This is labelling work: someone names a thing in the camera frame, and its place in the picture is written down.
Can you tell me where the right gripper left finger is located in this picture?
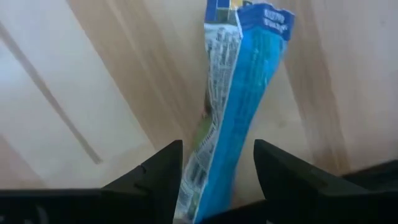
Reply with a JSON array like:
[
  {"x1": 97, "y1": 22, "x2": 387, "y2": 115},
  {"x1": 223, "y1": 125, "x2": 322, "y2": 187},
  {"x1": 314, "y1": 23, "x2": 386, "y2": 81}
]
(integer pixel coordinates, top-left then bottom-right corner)
[{"x1": 101, "y1": 140, "x2": 183, "y2": 224}]

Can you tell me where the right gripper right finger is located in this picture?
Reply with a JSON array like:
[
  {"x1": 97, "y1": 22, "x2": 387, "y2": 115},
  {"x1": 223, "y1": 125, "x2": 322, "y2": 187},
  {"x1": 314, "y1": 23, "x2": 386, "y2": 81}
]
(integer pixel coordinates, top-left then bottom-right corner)
[{"x1": 253, "y1": 139, "x2": 371, "y2": 224}]

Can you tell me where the blue granola bar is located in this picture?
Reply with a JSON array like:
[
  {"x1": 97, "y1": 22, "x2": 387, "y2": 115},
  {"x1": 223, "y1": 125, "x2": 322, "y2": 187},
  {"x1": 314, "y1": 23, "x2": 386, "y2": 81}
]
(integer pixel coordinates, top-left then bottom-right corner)
[{"x1": 172, "y1": 0, "x2": 295, "y2": 224}]

